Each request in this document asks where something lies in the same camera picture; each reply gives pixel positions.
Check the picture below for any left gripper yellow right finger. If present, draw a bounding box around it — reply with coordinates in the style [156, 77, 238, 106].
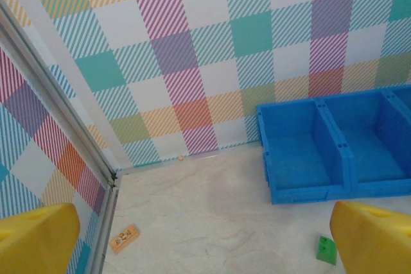
[329, 200, 411, 274]

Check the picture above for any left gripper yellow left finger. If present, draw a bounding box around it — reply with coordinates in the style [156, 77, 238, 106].
[0, 202, 81, 274]

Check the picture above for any small green lego brick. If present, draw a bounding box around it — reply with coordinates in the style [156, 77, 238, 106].
[315, 235, 338, 266]

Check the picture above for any orange printed card box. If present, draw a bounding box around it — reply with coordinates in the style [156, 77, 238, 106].
[109, 223, 141, 255]

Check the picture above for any blue plastic bin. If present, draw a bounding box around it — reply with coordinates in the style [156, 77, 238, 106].
[320, 89, 411, 198]
[388, 84, 411, 111]
[256, 98, 353, 206]

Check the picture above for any aluminium floor rail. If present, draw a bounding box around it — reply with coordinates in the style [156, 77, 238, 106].
[86, 173, 120, 274]
[115, 141, 261, 175]

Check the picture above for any aluminium upright frame post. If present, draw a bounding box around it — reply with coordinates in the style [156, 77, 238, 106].
[0, 0, 118, 188]

